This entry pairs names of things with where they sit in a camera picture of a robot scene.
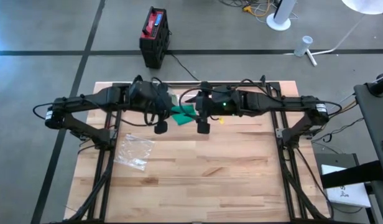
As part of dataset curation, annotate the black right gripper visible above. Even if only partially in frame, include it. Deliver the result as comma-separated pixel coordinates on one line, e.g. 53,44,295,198
180,81,213,135

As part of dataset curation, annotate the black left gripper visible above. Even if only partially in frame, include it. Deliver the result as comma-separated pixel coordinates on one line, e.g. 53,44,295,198
153,83,180,135

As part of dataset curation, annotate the teal green bandage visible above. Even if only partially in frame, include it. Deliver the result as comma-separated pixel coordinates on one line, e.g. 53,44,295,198
171,105,199,126

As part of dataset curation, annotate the clear plastic container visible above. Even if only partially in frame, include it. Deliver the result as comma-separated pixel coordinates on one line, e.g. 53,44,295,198
167,88,182,106

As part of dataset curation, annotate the clear plastic bag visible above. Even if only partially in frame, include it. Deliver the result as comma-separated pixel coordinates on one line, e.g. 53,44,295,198
113,133,155,171

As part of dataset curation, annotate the red and black battery box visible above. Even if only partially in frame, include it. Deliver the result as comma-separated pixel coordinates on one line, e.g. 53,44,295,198
139,6,171,69

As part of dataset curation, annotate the white cylinder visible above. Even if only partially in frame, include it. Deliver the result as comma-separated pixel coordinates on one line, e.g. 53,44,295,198
293,35,313,58

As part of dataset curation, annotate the grey flat box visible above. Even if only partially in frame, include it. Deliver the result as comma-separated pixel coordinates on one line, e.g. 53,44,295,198
314,152,360,175

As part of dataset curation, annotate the white box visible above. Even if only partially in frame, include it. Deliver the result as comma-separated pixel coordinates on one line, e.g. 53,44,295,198
321,164,372,208

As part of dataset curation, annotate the dark grey side table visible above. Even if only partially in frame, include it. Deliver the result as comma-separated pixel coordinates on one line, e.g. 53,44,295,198
353,73,383,224

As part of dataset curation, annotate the white floor lamp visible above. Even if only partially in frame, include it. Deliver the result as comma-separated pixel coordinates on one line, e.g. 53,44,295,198
283,0,383,68

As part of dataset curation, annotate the black floor cable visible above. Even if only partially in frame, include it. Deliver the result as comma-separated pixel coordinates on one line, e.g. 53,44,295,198
168,52,200,82

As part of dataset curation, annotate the black metal table frame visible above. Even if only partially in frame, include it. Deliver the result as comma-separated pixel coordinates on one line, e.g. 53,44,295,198
54,74,335,224

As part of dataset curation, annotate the yellow cable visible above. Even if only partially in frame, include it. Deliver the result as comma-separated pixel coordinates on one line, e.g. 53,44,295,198
242,0,272,18

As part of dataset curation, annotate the white pedestal fan stand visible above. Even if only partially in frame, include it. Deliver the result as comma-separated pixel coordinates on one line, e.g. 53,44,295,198
265,0,300,31

